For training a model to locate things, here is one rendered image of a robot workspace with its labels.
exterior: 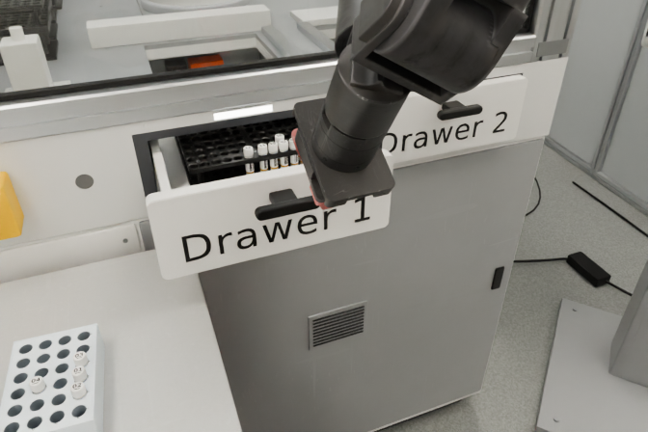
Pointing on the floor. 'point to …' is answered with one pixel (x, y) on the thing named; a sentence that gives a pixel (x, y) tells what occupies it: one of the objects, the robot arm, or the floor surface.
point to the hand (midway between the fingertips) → (324, 189)
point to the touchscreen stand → (598, 368)
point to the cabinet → (355, 299)
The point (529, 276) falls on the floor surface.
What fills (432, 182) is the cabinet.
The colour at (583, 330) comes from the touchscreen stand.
